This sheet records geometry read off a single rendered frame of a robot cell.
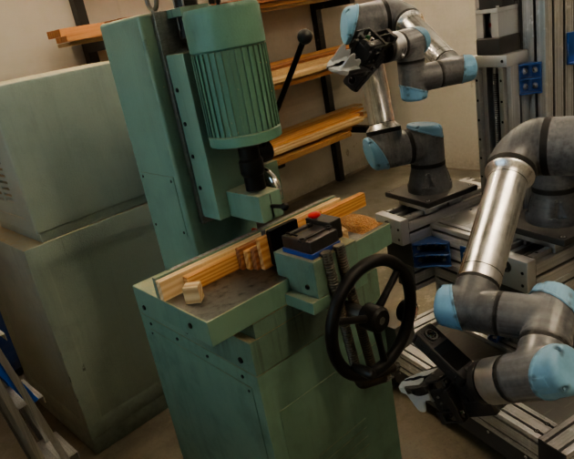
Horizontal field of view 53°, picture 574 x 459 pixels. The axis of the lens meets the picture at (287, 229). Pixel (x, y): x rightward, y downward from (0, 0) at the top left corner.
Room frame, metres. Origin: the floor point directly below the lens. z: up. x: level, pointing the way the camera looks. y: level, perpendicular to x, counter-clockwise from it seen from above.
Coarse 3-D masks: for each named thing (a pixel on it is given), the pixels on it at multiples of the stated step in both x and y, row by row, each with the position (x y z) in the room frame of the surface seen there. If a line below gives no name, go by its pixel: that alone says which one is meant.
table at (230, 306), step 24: (360, 240) 1.36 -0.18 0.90; (384, 240) 1.42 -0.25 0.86; (216, 288) 1.23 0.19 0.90; (240, 288) 1.20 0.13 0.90; (264, 288) 1.18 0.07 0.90; (288, 288) 1.20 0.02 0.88; (168, 312) 1.20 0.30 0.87; (192, 312) 1.12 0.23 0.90; (216, 312) 1.10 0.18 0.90; (240, 312) 1.12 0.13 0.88; (264, 312) 1.16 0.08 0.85; (312, 312) 1.13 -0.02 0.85; (216, 336) 1.07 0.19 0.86
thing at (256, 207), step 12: (228, 192) 1.42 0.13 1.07; (240, 192) 1.39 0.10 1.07; (252, 192) 1.37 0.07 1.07; (264, 192) 1.35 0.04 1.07; (276, 192) 1.36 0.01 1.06; (240, 204) 1.39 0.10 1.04; (252, 204) 1.35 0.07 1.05; (264, 204) 1.33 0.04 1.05; (240, 216) 1.40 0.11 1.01; (252, 216) 1.35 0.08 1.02; (264, 216) 1.33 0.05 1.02; (276, 216) 1.35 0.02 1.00
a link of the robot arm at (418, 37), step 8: (400, 32) 1.58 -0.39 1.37; (408, 32) 1.59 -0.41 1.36; (416, 32) 1.60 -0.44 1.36; (424, 32) 1.62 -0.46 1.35; (408, 40) 1.57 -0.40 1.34; (416, 40) 1.59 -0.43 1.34; (424, 40) 1.60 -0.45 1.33; (408, 48) 1.56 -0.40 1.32; (416, 48) 1.59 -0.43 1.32; (424, 48) 1.61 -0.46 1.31; (408, 56) 1.59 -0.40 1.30; (416, 56) 1.59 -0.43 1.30; (424, 56) 1.61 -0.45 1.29
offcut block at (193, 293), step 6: (186, 282) 1.20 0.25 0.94; (192, 282) 1.19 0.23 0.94; (198, 282) 1.19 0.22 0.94; (186, 288) 1.17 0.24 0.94; (192, 288) 1.17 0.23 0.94; (198, 288) 1.17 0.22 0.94; (186, 294) 1.17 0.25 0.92; (192, 294) 1.17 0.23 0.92; (198, 294) 1.16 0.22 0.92; (186, 300) 1.17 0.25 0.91; (192, 300) 1.17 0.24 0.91; (198, 300) 1.17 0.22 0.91
